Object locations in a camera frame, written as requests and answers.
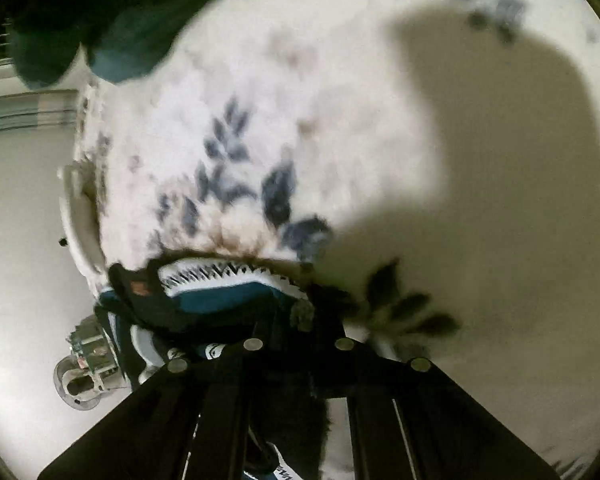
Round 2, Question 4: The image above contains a dark patterned knit garment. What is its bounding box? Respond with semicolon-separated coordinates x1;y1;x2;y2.
94;258;354;479

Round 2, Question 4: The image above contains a cluttered round floor object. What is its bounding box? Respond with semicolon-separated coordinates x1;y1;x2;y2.
53;314;128;411

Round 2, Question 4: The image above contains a floral white fleece blanket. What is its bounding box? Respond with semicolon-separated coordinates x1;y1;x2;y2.
60;0;600;479

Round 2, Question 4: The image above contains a dark teal velvet blanket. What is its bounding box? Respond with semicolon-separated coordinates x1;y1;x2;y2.
0;0;211;90

